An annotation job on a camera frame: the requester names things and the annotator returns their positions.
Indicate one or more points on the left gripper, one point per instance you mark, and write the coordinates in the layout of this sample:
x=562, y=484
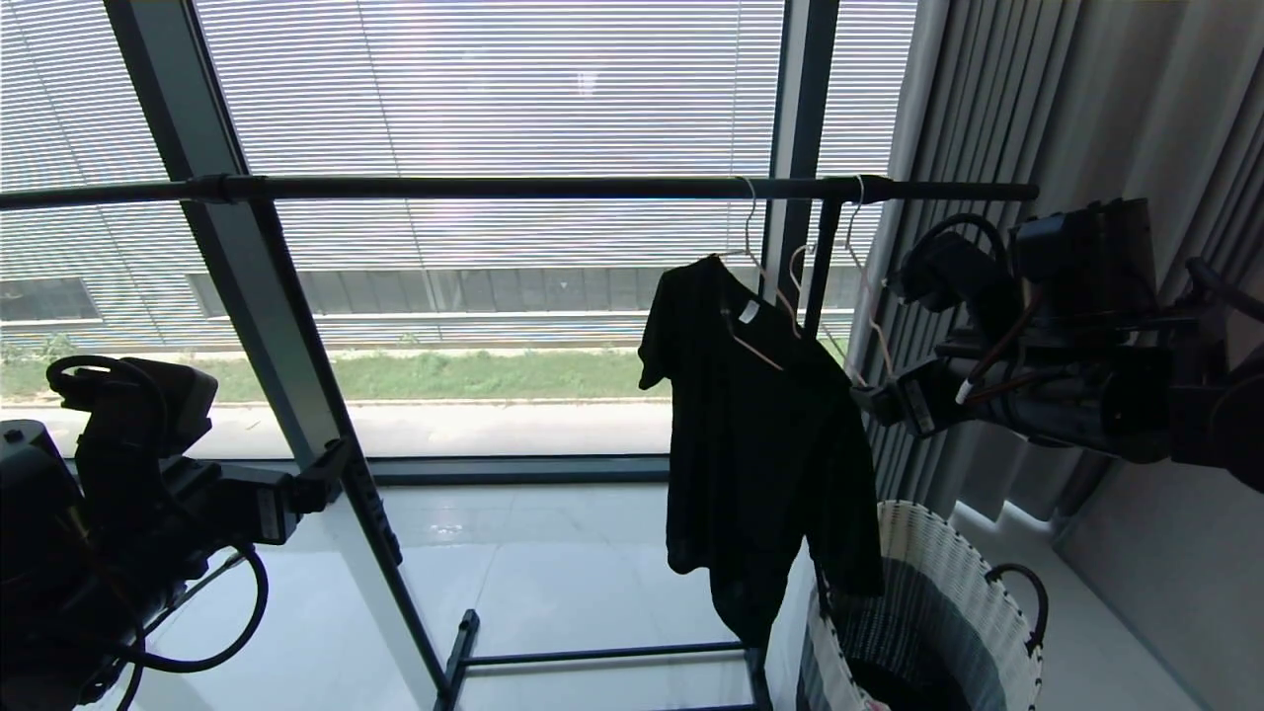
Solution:
x=267, y=504

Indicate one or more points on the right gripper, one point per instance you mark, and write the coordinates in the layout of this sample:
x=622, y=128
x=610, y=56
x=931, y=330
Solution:
x=1047, y=395

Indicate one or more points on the black short-sleeved shirt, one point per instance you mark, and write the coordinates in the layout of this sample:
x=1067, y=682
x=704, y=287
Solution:
x=760, y=444

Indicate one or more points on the pink clothes hanger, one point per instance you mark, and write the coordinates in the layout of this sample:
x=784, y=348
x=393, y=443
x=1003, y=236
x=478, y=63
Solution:
x=867, y=286
x=752, y=247

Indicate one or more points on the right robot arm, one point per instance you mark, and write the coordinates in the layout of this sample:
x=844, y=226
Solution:
x=1086, y=257

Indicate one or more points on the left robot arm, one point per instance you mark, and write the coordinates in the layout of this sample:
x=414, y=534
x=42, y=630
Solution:
x=39, y=523

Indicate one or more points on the white laundry basket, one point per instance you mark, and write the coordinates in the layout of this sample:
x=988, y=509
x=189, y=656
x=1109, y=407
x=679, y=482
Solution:
x=987, y=612

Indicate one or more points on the black clothes rack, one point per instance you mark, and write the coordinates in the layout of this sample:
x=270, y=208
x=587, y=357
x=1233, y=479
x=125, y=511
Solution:
x=494, y=188

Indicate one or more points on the grey curtain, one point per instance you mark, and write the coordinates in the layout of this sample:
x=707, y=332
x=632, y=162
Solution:
x=1037, y=99

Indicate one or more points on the window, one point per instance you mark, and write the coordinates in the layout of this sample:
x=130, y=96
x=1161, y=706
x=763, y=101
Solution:
x=494, y=118

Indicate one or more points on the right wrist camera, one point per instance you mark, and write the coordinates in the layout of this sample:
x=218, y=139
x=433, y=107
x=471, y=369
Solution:
x=953, y=276

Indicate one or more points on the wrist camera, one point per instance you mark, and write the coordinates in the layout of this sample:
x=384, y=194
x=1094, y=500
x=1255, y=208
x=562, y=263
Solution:
x=183, y=400
x=953, y=276

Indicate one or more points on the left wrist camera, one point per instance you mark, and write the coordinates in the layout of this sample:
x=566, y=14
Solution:
x=183, y=400

